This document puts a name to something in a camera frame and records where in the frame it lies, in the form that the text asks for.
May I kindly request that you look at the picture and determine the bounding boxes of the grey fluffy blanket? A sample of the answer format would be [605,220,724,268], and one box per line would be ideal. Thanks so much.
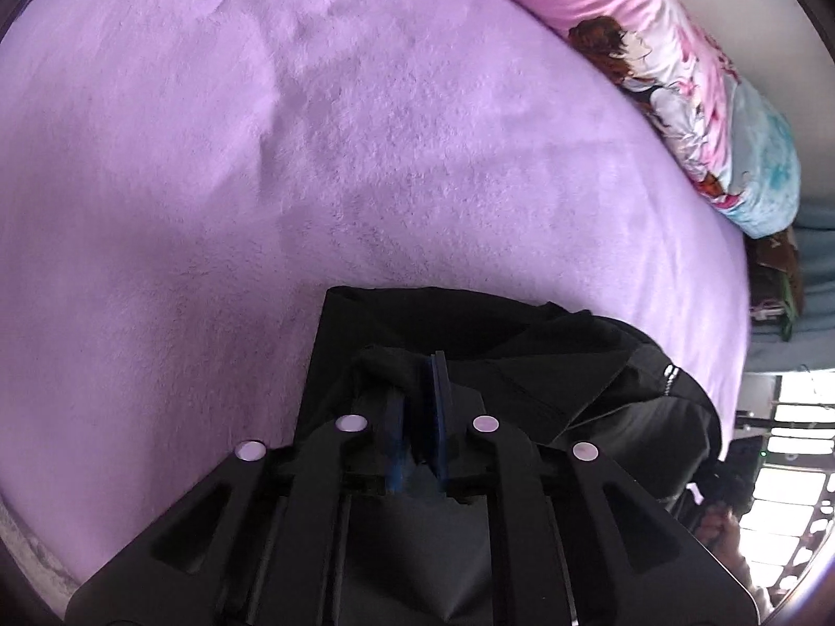
[2,502,79,620]

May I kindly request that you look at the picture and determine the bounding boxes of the pink blue cartoon quilt roll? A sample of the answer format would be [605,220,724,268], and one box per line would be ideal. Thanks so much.
[514,0,801,239]

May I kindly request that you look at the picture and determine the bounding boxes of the black large garment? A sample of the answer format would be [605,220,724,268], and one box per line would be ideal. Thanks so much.
[293,284,725,626]

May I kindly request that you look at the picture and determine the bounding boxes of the blue curtain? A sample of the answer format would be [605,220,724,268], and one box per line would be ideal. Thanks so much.
[746,202,833,373]

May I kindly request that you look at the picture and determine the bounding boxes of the dark floral cloth bundle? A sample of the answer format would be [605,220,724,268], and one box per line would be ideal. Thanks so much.
[746,227,805,341]

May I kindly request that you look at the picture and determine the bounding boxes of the window railing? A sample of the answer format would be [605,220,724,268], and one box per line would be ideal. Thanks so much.
[732,370,833,604]

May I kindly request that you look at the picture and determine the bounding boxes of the purple fleece bed sheet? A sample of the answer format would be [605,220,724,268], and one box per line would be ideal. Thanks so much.
[2,0,749,581]

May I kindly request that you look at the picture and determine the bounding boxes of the person's right hand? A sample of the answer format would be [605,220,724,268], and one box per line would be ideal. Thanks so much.
[694,503,773,619]

